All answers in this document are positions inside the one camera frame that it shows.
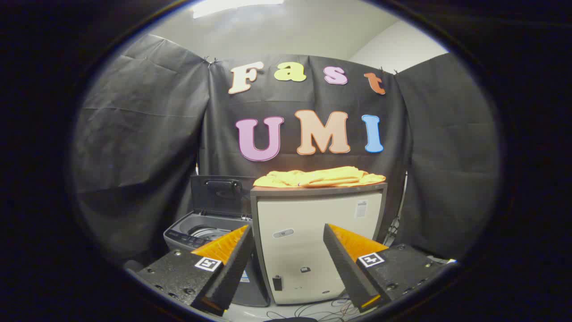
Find yellow shirt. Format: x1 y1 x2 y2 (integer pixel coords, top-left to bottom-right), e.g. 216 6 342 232
253 166 387 188

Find cables beside cabinet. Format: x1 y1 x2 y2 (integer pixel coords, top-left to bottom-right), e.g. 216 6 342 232
385 215 403 247

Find black backdrop cloth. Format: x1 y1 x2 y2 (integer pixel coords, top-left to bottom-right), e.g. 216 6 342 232
71 34 500 269

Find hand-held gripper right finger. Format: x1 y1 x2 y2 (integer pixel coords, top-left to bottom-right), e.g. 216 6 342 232
323 223 450 314

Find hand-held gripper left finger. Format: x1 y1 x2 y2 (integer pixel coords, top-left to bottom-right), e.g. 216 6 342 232
134 225 256 317

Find grey washing machine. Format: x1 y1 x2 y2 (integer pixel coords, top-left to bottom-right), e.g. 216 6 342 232
163 211 271 308

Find tangled floor cables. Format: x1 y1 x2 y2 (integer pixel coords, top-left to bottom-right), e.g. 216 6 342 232
267 297 362 322

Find beige cabinet with grey top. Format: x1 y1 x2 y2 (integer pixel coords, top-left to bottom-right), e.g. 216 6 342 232
250 182 388 306

